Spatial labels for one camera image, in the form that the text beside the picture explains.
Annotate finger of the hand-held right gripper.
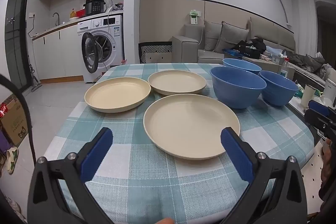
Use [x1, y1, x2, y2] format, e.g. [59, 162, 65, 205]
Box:
[308, 100, 332, 117]
[304, 109, 336, 133]

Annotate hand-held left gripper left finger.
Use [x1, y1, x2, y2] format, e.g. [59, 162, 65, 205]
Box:
[27, 127, 116, 224]

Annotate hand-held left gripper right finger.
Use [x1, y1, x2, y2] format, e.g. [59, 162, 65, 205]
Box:
[219, 127, 308, 224]

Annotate blue bowl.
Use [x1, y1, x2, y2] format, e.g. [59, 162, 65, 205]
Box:
[258, 70, 300, 107]
[223, 58, 262, 75]
[210, 67, 267, 109]

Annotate cream round plate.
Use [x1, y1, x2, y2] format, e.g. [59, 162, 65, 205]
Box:
[143, 94, 241, 160]
[84, 77, 152, 113]
[148, 70, 207, 96]

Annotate person's right hand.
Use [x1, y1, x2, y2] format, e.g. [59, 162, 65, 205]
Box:
[322, 141, 336, 186]

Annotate cream cup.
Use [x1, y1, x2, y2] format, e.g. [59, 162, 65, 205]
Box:
[300, 84, 316, 109]

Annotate white marble side table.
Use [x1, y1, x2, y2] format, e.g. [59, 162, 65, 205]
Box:
[287, 77, 336, 115]

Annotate grey clothes pile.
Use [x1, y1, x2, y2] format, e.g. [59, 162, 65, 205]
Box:
[288, 52, 332, 75]

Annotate clear bottle red cap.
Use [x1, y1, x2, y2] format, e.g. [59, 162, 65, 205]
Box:
[280, 57, 290, 78]

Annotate beige low cabinet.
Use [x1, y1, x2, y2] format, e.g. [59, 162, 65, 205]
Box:
[241, 55, 295, 78]

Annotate teal white checkered tablecloth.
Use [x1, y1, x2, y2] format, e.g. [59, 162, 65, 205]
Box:
[43, 63, 315, 224]

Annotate green white slipper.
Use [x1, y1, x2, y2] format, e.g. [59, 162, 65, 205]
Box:
[5, 147, 20, 175]

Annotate brown cardboard box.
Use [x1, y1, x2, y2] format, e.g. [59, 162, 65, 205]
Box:
[0, 99, 29, 147]

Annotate black box with lights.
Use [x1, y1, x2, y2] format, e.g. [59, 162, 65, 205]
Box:
[238, 46, 263, 59]

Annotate black clothing bundle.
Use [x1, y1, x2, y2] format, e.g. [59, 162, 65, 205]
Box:
[238, 38, 267, 52]

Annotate floor mop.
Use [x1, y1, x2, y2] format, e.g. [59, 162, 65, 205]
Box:
[28, 64, 43, 92]

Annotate blue plastic pack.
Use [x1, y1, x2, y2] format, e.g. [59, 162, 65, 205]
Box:
[223, 49, 242, 59]

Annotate white kitchen counter cabinet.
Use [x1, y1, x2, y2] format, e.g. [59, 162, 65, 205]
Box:
[32, 21, 86, 84]

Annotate grey sofa cushion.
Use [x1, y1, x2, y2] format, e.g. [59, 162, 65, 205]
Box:
[214, 21, 249, 54]
[203, 20, 223, 51]

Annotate black patterned chair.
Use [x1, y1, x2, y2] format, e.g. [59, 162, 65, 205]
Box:
[138, 42, 173, 64]

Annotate white washing machine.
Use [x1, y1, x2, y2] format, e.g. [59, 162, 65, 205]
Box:
[77, 15, 125, 83]

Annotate grey sofa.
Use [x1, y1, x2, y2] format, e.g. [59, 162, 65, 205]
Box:
[172, 16, 297, 65]

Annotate dark glass door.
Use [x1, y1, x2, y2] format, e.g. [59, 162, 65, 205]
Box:
[4, 0, 33, 91]

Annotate black pressure cooker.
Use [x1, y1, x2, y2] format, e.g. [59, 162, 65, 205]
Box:
[83, 0, 107, 17]

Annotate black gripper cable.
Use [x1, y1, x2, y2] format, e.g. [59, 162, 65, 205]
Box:
[0, 74, 38, 165]

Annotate white green wall device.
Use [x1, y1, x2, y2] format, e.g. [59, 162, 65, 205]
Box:
[189, 10, 202, 26]

